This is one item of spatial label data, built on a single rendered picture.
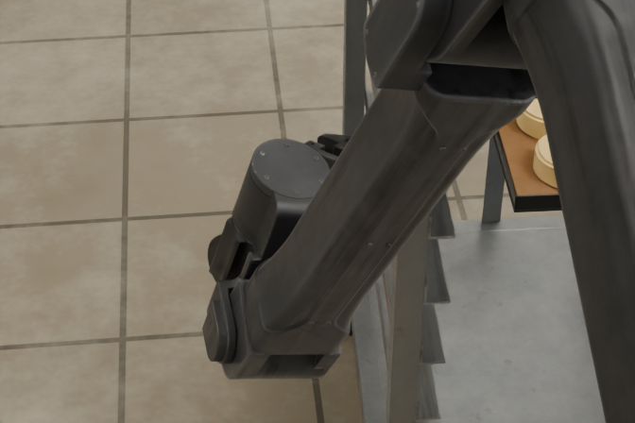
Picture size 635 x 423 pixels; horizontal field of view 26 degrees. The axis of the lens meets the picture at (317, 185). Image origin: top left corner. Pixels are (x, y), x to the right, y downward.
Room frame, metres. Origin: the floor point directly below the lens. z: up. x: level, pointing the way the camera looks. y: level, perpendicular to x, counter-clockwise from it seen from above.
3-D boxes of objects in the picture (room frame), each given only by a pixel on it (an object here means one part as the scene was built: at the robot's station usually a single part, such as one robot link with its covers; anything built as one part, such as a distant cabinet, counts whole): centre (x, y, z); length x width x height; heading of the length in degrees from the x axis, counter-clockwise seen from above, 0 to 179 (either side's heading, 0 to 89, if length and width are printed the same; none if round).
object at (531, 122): (0.86, -0.18, 0.96); 0.05 x 0.05 x 0.02
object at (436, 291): (1.36, -0.10, 0.60); 0.64 x 0.03 x 0.03; 4
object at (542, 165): (0.80, -0.18, 0.96); 0.05 x 0.05 x 0.02
